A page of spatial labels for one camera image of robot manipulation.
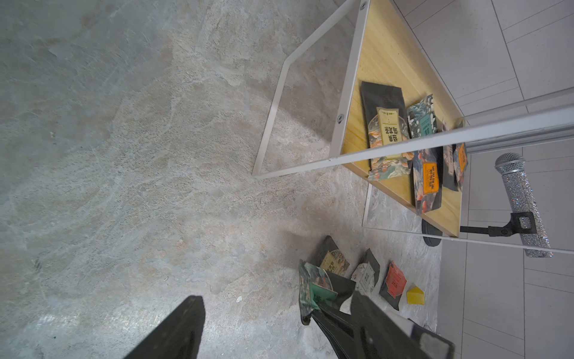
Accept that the wooden shelf white frame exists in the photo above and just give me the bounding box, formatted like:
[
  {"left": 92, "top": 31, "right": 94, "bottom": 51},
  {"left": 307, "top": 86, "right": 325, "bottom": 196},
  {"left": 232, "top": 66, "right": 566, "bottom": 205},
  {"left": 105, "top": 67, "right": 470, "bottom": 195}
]
[{"left": 252, "top": 0, "right": 574, "bottom": 253}]

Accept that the teal label tea bag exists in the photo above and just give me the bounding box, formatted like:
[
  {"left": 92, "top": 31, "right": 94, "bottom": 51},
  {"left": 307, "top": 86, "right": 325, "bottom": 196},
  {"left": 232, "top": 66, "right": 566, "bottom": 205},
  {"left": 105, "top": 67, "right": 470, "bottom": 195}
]
[{"left": 407, "top": 94, "right": 438, "bottom": 139}]

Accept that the white label tea bag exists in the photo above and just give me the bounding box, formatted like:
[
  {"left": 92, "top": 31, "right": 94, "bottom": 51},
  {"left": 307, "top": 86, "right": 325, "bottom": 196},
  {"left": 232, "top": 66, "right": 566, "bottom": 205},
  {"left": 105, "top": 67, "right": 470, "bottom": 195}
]
[{"left": 351, "top": 249, "right": 381, "bottom": 296}]

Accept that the red tea bag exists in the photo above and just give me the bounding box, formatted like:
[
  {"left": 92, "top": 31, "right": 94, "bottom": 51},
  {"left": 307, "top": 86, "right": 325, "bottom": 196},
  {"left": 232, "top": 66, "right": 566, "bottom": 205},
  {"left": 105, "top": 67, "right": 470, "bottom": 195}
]
[{"left": 379, "top": 261, "right": 407, "bottom": 311}]

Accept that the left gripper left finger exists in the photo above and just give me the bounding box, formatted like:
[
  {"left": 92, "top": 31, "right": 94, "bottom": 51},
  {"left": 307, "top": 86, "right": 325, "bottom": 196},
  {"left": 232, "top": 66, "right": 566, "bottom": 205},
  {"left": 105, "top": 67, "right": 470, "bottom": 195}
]
[{"left": 125, "top": 296, "right": 206, "bottom": 359}]

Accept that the yellow label tea bag floor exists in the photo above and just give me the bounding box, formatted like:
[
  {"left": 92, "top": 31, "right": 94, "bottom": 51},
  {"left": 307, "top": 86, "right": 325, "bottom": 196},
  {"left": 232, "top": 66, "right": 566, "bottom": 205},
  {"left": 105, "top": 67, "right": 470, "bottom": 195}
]
[{"left": 309, "top": 236, "right": 350, "bottom": 277}]

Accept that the green label tea bag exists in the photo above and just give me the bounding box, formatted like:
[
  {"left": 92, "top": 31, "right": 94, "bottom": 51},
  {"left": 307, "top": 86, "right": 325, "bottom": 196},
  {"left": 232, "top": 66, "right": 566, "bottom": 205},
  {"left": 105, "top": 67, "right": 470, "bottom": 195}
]
[{"left": 298, "top": 260, "right": 356, "bottom": 325}]

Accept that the small orange label tea bag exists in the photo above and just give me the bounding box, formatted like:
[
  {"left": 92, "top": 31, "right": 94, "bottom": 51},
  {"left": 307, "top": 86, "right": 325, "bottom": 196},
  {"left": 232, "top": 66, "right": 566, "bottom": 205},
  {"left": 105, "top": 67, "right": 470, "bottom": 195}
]
[{"left": 442, "top": 143, "right": 468, "bottom": 191}]

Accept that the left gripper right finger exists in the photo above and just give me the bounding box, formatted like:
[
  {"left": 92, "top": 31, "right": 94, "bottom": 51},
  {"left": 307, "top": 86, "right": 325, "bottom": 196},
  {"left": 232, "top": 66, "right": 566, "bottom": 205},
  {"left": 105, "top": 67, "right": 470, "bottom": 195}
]
[{"left": 350, "top": 292, "right": 429, "bottom": 358}]

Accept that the yellow label tea bag lower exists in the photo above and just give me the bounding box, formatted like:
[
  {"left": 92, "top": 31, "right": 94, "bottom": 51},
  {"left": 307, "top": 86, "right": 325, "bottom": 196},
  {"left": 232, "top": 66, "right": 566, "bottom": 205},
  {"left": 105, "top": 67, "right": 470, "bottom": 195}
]
[{"left": 360, "top": 82, "right": 414, "bottom": 181}]

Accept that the yellow wedge block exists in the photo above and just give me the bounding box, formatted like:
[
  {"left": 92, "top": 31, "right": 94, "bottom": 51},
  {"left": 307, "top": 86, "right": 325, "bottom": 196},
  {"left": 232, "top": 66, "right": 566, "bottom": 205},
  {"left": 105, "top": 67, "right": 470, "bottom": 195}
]
[{"left": 407, "top": 286, "right": 425, "bottom": 305}]

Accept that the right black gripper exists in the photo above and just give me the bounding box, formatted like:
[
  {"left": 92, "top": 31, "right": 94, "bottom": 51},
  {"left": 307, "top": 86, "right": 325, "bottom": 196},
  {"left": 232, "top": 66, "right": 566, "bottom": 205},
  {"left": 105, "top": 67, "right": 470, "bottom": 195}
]
[{"left": 312, "top": 305, "right": 455, "bottom": 359}]

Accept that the glitter microphone on stand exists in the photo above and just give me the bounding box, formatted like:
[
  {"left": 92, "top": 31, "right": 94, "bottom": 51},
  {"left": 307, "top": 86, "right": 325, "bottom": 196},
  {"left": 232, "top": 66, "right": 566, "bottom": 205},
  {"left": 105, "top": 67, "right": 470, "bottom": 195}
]
[{"left": 460, "top": 153, "right": 553, "bottom": 258}]

